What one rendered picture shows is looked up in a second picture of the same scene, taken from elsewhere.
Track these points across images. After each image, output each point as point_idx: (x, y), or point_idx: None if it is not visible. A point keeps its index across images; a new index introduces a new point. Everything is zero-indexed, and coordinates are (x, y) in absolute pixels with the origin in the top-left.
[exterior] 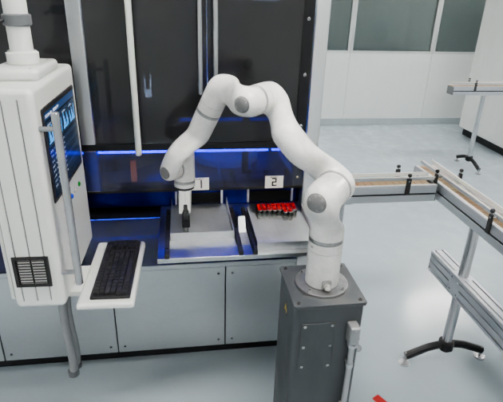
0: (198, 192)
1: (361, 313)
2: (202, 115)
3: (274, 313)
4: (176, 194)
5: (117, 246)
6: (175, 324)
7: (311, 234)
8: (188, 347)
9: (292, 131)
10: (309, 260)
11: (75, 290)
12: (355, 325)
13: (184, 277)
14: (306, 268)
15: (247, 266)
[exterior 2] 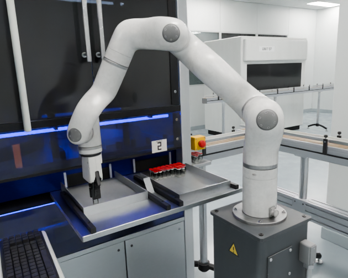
0: None
1: (307, 229)
2: (112, 63)
3: (171, 276)
4: (66, 175)
5: (16, 241)
6: None
7: (252, 161)
8: None
9: (219, 59)
10: (251, 190)
11: None
12: (309, 242)
13: (85, 263)
14: (246, 201)
15: (143, 234)
